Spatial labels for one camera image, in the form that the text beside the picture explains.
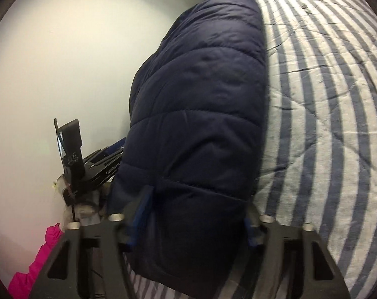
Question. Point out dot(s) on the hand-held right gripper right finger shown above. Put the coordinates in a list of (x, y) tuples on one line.
[(251, 232)]

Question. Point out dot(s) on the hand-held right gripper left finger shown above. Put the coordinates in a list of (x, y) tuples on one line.
[(141, 211)]

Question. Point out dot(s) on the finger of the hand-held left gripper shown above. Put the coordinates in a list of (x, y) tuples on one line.
[(118, 145)]

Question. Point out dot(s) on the navy puffer jacket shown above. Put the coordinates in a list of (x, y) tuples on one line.
[(201, 106)]

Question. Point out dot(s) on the person's left hand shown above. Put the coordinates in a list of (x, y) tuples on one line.
[(85, 207)]

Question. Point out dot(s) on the pink garment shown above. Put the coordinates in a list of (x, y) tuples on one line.
[(36, 261)]

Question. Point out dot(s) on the blue white striped bed sheet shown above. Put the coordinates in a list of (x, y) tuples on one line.
[(316, 99)]

